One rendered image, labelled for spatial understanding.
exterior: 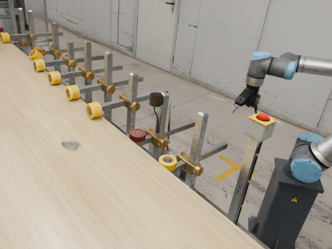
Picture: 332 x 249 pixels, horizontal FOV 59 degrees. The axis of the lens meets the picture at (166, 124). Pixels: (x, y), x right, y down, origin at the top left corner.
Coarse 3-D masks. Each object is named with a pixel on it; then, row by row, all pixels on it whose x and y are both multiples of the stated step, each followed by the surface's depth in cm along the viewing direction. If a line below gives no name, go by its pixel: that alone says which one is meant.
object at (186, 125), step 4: (192, 120) 172; (180, 124) 166; (184, 124) 167; (188, 124) 168; (192, 124) 170; (172, 128) 161; (176, 128) 162; (180, 128) 164; (184, 128) 167; (172, 132) 161; (176, 132) 164; (148, 136) 152; (144, 140) 149; (148, 140) 151; (140, 144) 148; (144, 144) 150
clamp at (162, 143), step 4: (152, 128) 157; (148, 132) 153; (152, 132) 154; (152, 136) 152; (164, 136) 152; (152, 140) 152; (156, 140) 150; (160, 140) 149; (164, 140) 148; (156, 144) 151; (160, 144) 148; (164, 144) 149
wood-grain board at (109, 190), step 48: (0, 48) 234; (0, 96) 164; (48, 96) 170; (0, 144) 126; (48, 144) 130; (96, 144) 134; (0, 192) 102; (48, 192) 105; (96, 192) 107; (144, 192) 110; (192, 192) 113; (0, 240) 86; (48, 240) 88; (96, 240) 90; (144, 240) 91; (192, 240) 93; (240, 240) 96
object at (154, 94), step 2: (154, 92) 138; (156, 92) 138; (158, 92) 139; (152, 94) 136; (154, 94) 136; (156, 94) 136; (158, 94) 137; (160, 94) 137; (154, 96) 134; (156, 96) 134; (158, 96) 135; (160, 96) 135; (162, 104) 140; (160, 106) 141; (162, 106) 140; (154, 108) 139; (160, 108) 141; (154, 110) 140; (156, 114) 142; (158, 122) 145; (158, 132) 148
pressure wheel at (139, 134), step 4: (136, 128) 148; (132, 132) 145; (136, 132) 145; (140, 132) 146; (144, 132) 146; (132, 136) 143; (136, 136) 142; (140, 136) 142; (144, 136) 144; (132, 140) 144; (136, 140) 143; (140, 140) 143
